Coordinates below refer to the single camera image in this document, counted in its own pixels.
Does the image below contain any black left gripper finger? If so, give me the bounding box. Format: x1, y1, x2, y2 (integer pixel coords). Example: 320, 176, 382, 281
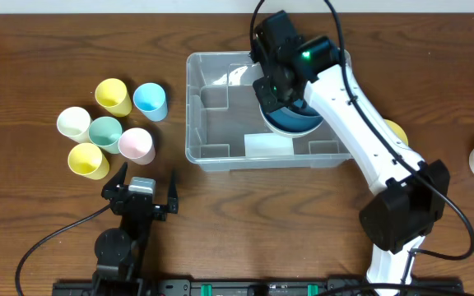
167, 171, 179, 214
101, 162, 128, 200

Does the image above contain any dark blue bowl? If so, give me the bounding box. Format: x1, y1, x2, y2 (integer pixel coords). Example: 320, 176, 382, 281
265, 113, 323, 134
261, 99, 323, 133

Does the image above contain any small yellow bowl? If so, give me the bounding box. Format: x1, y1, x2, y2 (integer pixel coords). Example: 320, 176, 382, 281
384, 119, 409, 146

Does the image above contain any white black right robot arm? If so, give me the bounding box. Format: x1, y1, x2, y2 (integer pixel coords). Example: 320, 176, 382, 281
249, 11, 450, 295

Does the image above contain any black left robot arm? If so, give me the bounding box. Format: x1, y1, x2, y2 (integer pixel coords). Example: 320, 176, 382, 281
92, 164, 179, 293

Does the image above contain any clear plastic storage container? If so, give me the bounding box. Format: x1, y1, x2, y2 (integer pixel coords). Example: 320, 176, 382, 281
185, 52, 351, 172

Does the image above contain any yellow cup lower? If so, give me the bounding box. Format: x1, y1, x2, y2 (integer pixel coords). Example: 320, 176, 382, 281
67, 143, 109, 180

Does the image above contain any yellow cup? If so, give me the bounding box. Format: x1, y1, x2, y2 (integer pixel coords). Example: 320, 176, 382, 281
67, 143, 109, 180
95, 78, 132, 117

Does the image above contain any pink cup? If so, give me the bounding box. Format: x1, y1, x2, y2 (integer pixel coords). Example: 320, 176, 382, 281
118, 127, 156, 165

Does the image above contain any mint green cup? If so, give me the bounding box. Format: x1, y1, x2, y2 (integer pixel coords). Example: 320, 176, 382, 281
88, 117, 123, 155

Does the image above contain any cream white cup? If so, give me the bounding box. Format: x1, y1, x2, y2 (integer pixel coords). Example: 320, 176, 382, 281
57, 106, 93, 143

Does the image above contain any yellow cup upper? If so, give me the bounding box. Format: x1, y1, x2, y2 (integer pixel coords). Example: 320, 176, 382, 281
95, 78, 132, 117

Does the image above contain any light blue cup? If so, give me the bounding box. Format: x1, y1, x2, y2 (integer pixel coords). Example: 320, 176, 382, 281
133, 83, 168, 122

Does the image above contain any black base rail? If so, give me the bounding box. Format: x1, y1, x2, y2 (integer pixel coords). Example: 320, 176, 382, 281
51, 278, 465, 296

